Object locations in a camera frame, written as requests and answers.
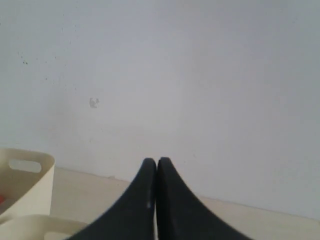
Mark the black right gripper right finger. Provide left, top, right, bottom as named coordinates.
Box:
left=156, top=157, right=249, bottom=240

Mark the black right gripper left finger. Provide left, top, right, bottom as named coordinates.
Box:
left=69, top=158, right=157, bottom=240

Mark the orange-capped tube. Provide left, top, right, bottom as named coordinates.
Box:
left=0, top=195, right=5, bottom=204

